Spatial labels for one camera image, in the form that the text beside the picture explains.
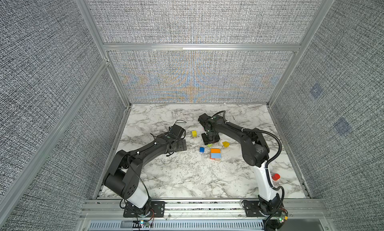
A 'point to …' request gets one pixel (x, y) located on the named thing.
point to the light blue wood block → (216, 155)
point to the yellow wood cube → (194, 133)
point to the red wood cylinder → (276, 177)
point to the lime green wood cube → (209, 145)
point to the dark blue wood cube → (202, 149)
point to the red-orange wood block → (212, 158)
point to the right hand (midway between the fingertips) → (208, 142)
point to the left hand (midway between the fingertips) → (178, 147)
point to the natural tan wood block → (217, 159)
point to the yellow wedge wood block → (226, 144)
